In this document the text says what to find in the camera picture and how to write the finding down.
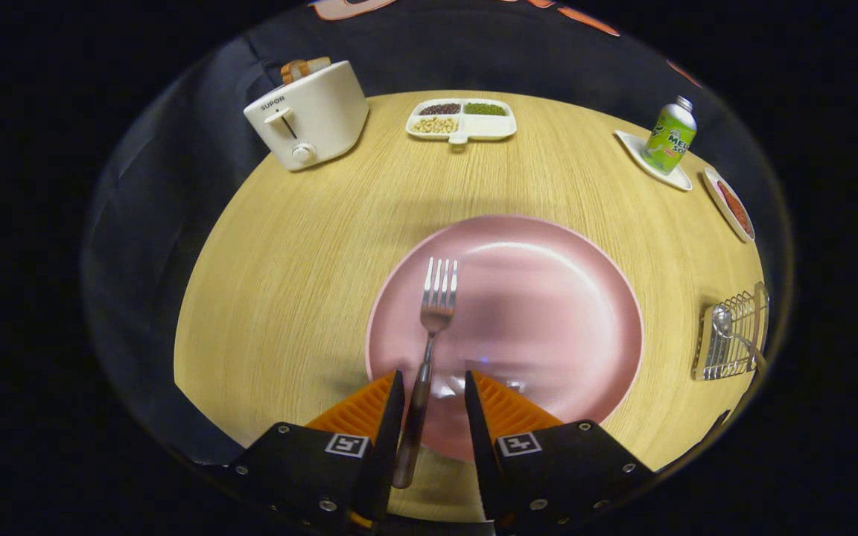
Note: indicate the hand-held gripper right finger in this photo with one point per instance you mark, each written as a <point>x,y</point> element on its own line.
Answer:
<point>482,447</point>

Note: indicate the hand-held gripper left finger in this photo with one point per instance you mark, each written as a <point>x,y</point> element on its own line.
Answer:
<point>388,447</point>

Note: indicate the pink plate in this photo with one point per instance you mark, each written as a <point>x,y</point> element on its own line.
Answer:
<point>548,313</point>

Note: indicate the white divided snack dish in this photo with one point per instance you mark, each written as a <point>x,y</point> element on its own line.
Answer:
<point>488,128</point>

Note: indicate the pile of yellow soybeans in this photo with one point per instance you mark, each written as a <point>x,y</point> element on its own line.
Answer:
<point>434,125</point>

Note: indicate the white square coaster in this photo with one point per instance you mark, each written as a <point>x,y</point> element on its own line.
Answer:
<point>634,149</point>

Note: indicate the pile of green beans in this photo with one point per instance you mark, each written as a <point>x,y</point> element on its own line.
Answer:
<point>485,109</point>

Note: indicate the white food plate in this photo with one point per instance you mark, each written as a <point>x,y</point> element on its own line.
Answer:
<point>719,205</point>

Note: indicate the pile of dark red beans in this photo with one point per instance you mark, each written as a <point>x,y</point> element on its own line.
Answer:
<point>440,109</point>

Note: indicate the white toaster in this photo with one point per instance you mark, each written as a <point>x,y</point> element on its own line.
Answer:
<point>325,112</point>

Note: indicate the brown fried meat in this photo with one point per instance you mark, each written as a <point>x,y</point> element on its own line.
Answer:
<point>734,207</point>

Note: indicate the green soda bottle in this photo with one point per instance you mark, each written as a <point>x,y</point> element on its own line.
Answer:
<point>669,138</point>

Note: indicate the brown toast slice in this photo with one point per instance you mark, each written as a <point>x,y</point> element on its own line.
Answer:
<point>293,71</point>
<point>319,64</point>

